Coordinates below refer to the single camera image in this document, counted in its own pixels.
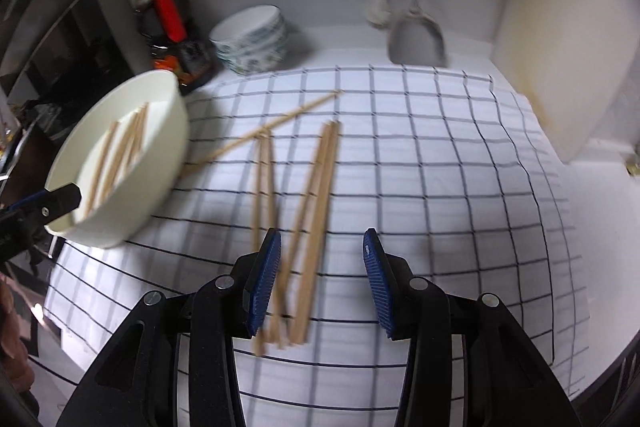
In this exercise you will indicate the white cutting board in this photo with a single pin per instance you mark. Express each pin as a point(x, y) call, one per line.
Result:
point(569, 58)

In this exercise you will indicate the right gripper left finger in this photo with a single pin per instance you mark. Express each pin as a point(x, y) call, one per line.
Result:
point(256, 273)

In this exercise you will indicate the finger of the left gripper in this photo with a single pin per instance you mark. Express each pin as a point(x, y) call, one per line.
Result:
point(47, 206)

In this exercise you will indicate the top floral ceramic bowl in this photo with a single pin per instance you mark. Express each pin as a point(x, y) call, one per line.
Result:
point(245, 22)

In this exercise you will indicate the floral ceramic bowl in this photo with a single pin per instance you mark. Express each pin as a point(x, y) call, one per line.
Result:
point(245, 22)
point(266, 57)
point(260, 39)

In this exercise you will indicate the dark soy sauce bottle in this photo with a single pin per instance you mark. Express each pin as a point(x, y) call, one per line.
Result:
point(174, 41)

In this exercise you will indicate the bottom floral ceramic bowl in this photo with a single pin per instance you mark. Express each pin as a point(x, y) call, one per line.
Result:
point(266, 57)

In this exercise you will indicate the steel spatula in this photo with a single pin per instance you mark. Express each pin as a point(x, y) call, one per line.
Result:
point(416, 39)

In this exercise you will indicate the middle floral ceramic bowl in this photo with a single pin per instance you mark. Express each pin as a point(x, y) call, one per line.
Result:
point(260, 39)

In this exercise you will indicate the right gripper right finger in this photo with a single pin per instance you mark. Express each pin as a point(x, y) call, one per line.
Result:
point(395, 290)

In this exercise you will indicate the person's left hand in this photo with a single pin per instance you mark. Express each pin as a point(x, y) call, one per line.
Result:
point(14, 355)

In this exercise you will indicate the large white round basin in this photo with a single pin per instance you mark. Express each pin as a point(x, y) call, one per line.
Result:
point(154, 172)

